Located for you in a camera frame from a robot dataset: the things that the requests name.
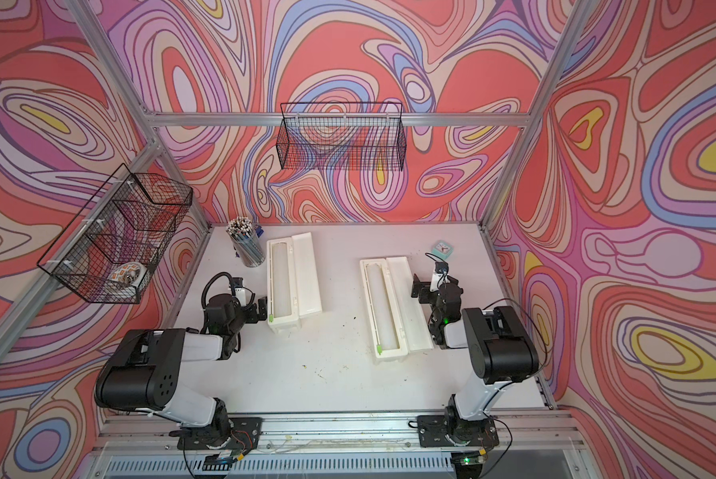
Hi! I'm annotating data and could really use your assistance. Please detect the black wire basket left wall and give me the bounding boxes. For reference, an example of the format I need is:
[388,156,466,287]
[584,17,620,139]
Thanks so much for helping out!
[37,165,194,305]

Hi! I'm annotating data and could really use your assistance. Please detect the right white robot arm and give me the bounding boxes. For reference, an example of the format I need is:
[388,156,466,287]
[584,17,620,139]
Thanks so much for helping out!
[411,275,541,449]

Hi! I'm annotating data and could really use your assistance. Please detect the patterned bowl in basket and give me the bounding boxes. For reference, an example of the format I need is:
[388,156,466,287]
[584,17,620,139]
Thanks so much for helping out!
[105,261,146,295]

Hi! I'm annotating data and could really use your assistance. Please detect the black wire basket wall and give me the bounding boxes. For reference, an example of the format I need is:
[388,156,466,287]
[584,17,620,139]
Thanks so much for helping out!
[275,101,407,173]
[37,165,194,305]

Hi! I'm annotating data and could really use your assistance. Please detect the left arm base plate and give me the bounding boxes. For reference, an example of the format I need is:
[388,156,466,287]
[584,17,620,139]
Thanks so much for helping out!
[170,416,263,453]

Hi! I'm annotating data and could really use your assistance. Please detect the cup of pencils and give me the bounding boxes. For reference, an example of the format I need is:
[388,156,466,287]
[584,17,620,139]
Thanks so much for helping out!
[226,217,265,267]

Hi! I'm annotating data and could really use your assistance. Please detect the black wire basket back wall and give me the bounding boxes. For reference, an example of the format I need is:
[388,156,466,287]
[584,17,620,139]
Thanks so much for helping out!
[275,101,407,173]

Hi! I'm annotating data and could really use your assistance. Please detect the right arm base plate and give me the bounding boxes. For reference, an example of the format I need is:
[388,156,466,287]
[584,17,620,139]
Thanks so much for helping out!
[415,414,500,450]

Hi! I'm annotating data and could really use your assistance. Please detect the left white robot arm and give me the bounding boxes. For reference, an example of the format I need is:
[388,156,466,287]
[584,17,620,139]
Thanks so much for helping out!
[94,293,267,454]

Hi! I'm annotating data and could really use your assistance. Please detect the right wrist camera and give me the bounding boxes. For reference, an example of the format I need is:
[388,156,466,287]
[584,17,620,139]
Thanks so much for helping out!
[430,261,449,291]

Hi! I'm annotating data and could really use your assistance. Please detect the small teal box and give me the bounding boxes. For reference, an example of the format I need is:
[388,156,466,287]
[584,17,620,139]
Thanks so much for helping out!
[431,241,454,261]

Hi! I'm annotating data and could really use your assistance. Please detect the aluminium rail at front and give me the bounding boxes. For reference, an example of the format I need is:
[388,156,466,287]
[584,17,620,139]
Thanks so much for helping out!
[81,409,601,478]

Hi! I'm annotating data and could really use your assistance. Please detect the cream wrap dispenser with label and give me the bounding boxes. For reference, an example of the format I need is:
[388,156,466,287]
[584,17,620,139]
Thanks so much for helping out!
[266,233,323,333]

